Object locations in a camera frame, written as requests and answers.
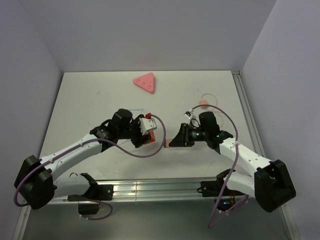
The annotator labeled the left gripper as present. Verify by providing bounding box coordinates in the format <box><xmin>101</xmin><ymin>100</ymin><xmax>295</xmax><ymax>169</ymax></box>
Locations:
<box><xmin>118</xmin><ymin>114</ymin><xmax>151</xmax><ymax>148</ymax></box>

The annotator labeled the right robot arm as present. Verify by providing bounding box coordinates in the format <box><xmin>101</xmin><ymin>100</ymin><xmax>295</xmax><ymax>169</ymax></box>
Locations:
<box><xmin>166</xmin><ymin>111</ymin><xmax>297</xmax><ymax>213</ymax></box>

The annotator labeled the red cube socket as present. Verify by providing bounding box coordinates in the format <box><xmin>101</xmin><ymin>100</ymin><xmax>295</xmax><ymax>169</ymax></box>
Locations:
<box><xmin>144</xmin><ymin>131</ymin><xmax>156</xmax><ymax>145</ymax></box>

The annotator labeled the orange pink charger plug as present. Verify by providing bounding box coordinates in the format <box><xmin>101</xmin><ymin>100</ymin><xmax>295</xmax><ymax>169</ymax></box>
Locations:
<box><xmin>199</xmin><ymin>99</ymin><xmax>208</xmax><ymax>105</ymax></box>

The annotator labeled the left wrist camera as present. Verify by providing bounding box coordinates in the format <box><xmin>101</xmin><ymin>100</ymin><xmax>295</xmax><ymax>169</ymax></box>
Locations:
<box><xmin>138</xmin><ymin>113</ymin><xmax>157</xmax><ymax>135</ymax></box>

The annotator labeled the brown pink charger plug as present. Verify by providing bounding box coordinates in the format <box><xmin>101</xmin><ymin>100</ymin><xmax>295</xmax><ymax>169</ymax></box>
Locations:
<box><xmin>164</xmin><ymin>138</ymin><xmax>173</xmax><ymax>148</ymax></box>

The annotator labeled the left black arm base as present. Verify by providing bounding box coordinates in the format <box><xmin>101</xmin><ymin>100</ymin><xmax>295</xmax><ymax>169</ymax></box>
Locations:
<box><xmin>67</xmin><ymin>184</ymin><xmax>114</xmax><ymax>221</ymax></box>

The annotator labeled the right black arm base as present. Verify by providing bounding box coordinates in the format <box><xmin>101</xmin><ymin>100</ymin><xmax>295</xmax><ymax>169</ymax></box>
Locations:
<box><xmin>196</xmin><ymin>179</ymin><xmax>244</xmax><ymax>212</ymax></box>

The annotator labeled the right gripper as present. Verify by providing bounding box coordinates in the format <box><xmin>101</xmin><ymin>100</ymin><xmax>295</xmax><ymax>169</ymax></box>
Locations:
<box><xmin>169</xmin><ymin>122</ymin><xmax>209</xmax><ymax>147</ymax></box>

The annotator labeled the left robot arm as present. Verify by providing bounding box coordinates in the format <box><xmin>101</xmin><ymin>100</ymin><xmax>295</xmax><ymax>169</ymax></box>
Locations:
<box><xmin>13</xmin><ymin>108</ymin><xmax>157</xmax><ymax>210</ymax></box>

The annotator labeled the aluminium rail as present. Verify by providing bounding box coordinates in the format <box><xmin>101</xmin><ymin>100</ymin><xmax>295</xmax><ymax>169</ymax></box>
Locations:
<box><xmin>23</xmin><ymin>176</ymin><xmax>287</xmax><ymax>206</ymax></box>
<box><xmin>231</xmin><ymin>71</ymin><xmax>301</xmax><ymax>240</ymax></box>

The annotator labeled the pink triangular power strip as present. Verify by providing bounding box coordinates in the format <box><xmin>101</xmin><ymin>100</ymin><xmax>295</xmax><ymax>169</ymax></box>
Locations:
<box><xmin>132</xmin><ymin>72</ymin><xmax>155</xmax><ymax>94</ymax></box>

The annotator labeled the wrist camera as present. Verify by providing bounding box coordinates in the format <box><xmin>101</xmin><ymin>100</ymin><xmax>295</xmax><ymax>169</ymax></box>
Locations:
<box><xmin>138</xmin><ymin>113</ymin><xmax>157</xmax><ymax>135</ymax></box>
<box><xmin>183</xmin><ymin>108</ymin><xmax>196</xmax><ymax>125</ymax></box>

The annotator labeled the aluminium front rail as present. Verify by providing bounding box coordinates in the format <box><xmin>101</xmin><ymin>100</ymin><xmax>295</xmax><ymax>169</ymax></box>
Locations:
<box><xmin>23</xmin><ymin>176</ymin><xmax>287</xmax><ymax>206</ymax></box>

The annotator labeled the aluminium right rail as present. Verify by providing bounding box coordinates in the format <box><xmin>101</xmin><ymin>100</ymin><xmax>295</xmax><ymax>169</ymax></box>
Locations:
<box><xmin>231</xmin><ymin>71</ymin><xmax>301</xmax><ymax>240</ymax></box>

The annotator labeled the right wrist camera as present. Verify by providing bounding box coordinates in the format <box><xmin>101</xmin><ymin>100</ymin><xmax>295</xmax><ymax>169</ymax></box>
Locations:
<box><xmin>183</xmin><ymin>108</ymin><xmax>196</xmax><ymax>125</ymax></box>

